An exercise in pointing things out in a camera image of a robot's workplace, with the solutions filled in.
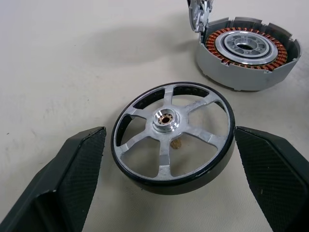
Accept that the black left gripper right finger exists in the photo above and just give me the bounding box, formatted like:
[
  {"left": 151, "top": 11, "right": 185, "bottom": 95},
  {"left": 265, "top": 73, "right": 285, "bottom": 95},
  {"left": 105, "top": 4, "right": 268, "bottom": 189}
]
[{"left": 234, "top": 125, "right": 309, "bottom": 232}]

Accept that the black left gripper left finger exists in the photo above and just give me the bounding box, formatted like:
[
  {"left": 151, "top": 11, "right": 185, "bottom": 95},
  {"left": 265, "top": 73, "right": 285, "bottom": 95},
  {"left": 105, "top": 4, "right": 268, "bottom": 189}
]
[{"left": 0, "top": 126, "right": 107, "bottom": 232}]

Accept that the small grey round object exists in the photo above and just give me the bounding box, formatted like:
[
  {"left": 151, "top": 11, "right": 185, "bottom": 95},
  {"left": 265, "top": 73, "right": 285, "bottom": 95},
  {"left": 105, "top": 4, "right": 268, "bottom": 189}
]
[{"left": 187, "top": 0, "right": 302, "bottom": 92}]

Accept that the black-rimmed silver spoked rotor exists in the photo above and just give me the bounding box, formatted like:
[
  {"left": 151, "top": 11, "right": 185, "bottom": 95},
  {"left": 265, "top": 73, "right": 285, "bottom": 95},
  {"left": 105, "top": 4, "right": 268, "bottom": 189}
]
[{"left": 110, "top": 82, "right": 236, "bottom": 196}]

